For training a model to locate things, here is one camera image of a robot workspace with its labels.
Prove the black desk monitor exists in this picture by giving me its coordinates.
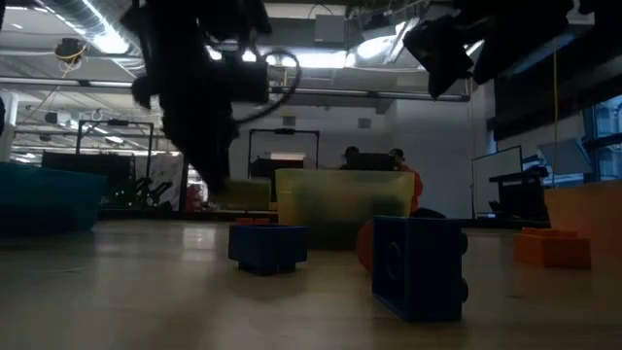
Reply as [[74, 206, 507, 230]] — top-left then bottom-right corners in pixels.
[[347, 153, 396, 171]]

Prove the ceiling light panel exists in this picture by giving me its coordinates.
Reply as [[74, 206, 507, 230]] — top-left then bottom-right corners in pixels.
[[271, 50, 356, 69]]

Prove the yellow translucent plastic bin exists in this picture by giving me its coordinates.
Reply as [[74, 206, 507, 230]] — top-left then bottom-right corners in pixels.
[[274, 168, 416, 251]]

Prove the grey tilted panel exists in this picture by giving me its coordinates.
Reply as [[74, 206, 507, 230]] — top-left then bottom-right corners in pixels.
[[536, 137, 593, 176]]

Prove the white board panel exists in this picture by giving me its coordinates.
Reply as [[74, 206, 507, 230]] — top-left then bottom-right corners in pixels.
[[470, 144, 525, 219]]

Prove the black partition panel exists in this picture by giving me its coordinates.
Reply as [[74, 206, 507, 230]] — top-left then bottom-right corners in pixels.
[[41, 151, 136, 211]]

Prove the blue small brick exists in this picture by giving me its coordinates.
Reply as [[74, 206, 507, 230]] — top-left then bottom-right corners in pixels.
[[227, 224, 311, 276], [371, 215, 470, 323]]

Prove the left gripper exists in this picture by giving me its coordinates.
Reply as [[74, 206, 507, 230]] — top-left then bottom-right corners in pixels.
[[130, 60, 271, 193]]

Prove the black gantry frame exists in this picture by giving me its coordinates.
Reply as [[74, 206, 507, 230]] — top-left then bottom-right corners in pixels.
[[246, 127, 321, 181], [75, 119, 156, 169]]

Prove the dark office desk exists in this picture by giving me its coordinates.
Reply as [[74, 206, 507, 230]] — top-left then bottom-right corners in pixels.
[[488, 166, 551, 223]]

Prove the teal plastic bin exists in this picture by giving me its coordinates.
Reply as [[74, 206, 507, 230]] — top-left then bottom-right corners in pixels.
[[0, 161, 109, 233]]

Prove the long metal pipe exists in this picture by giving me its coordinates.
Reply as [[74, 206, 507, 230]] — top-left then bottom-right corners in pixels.
[[0, 76, 471, 103]]

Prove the orange small brick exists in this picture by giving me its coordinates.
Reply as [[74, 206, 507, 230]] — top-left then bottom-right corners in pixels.
[[512, 227, 593, 270]]

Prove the black cord reel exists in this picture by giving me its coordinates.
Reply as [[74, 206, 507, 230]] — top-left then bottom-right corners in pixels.
[[52, 37, 89, 65]]

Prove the white printed sheet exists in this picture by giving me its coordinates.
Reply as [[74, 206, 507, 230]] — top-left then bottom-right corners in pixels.
[[134, 154, 190, 211]]

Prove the person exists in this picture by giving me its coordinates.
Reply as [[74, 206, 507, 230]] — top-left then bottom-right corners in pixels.
[[388, 148, 425, 215], [339, 145, 362, 171]]

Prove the silver air duct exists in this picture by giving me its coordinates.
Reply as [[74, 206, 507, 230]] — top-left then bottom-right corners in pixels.
[[33, 0, 147, 84]]

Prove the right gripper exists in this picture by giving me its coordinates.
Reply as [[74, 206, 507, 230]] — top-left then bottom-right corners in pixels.
[[402, 0, 574, 98]]

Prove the orange translucent plastic bin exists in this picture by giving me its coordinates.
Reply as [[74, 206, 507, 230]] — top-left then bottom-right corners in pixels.
[[543, 179, 622, 257]]

